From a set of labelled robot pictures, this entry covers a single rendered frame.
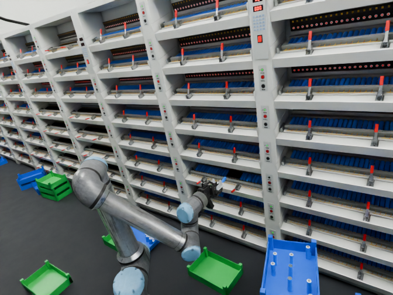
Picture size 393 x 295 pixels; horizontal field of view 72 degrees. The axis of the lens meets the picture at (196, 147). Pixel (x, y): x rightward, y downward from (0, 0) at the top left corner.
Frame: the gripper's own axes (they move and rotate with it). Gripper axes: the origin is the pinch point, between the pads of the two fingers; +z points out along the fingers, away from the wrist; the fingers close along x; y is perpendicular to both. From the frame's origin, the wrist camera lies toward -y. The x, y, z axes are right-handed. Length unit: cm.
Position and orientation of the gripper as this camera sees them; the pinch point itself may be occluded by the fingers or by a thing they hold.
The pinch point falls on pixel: (220, 184)
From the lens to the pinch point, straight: 162.6
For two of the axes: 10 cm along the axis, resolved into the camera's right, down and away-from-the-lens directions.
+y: -1.2, -9.3, -3.5
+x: -8.1, -1.1, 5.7
